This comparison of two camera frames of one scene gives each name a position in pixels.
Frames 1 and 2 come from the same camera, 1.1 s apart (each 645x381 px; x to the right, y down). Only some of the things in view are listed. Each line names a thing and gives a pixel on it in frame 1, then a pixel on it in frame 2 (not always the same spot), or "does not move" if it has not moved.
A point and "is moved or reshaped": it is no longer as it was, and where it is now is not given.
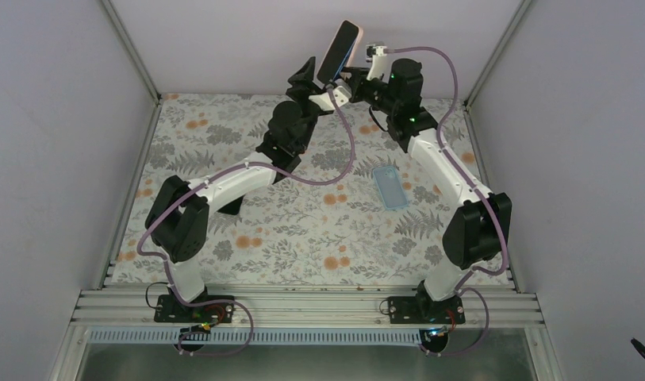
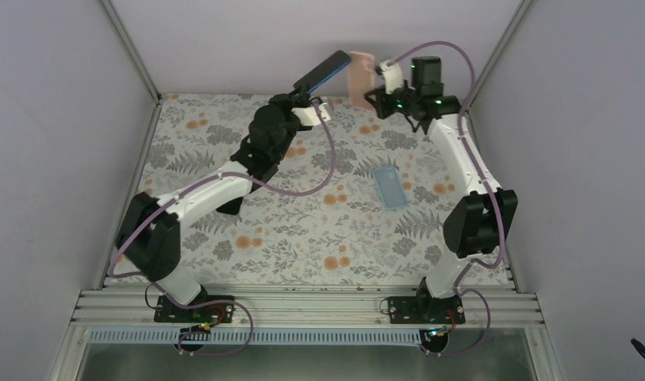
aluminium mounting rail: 307,307 does not move
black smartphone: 232,206 does not move
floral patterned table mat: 355,207 does not move
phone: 341,51 is moved or reshaped
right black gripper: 357,78 -> 382,101
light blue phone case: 390,187 does not move
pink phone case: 353,51 is moved or reshaped
